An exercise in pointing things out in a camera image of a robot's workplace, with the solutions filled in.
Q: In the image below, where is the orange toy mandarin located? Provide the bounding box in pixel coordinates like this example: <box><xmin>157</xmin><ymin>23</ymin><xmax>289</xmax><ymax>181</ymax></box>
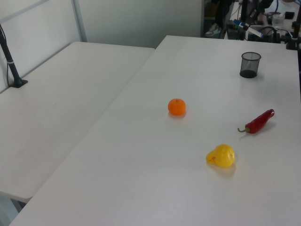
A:
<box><xmin>167</xmin><ymin>98</ymin><xmax>187</xmax><ymax>116</ymax></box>

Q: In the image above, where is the white side table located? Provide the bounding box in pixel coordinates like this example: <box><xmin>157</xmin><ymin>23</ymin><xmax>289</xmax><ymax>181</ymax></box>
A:
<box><xmin>0</xmin><ymin>41</ymin><xmax>156</xmax><ymax>214</ymax></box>

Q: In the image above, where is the yellow toy pear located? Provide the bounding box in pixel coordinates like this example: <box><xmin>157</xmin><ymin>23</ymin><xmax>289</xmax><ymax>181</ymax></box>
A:
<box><xmin>206</xmin><ymin>144</ymin><xmax>236</xmax><ymax>168</ymax></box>

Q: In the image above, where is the black mesh pen cup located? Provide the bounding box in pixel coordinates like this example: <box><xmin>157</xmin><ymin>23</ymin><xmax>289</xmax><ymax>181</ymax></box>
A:
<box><xmin>239</xmin><ymin>52</ymin><xmax>262</xmax><ymax>79</ymax></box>

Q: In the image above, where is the red toy chili pepper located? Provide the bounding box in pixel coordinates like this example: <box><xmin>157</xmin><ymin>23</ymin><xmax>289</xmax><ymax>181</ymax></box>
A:
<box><xmin>237</xmin><ymin>109</ymin><xmax>275</xmax><ymax>135</ymax></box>

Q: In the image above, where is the black equipment box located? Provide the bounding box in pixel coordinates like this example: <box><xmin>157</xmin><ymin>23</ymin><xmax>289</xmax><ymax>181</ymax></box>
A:
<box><xmin>226</xmin><ymin>20</ymin><xmax>246</xmax><ymax>40</ymax></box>

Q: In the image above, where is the blue white label strip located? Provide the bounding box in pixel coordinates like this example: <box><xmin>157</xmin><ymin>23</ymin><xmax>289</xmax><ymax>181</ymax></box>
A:
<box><xmin>233</xmin><ymin>19</ymin><xmax>265</xmax><ymax>38</ymax></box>

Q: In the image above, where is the black tripod pole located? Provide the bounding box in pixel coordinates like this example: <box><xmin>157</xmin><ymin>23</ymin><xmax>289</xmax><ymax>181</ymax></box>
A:
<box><xmin>240</xmin><ymin>0</ymin><xmax>250</xmax><ymax>23</ymax></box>

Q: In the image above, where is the black pole stand with base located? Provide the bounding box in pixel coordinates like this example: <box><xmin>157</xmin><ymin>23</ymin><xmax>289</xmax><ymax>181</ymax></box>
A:
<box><xmin>0</xmin><ymin>23</ymin><xmax>29</xmax><ymax>89</ymax></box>

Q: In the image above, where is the clear plastic container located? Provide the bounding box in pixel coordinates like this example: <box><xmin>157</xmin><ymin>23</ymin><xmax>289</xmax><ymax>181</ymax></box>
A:
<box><xmin>271</xmin><ymin>13</ymin><xmax>285</xmax><ymax>25</ymax></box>

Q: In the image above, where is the grey metal partition post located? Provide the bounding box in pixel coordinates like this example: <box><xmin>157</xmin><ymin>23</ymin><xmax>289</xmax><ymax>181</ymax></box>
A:
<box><xmin>72</xmin><ymin>0</ymin><xmax>88</xmax><ymax>43</ymax></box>

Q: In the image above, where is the black camera clamp stand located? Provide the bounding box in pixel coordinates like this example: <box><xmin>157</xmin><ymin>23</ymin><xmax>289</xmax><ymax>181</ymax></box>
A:
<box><xmin>285</xmin><ymin>0</ymin><xmax>301</xmax><ymax>51</ymax></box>

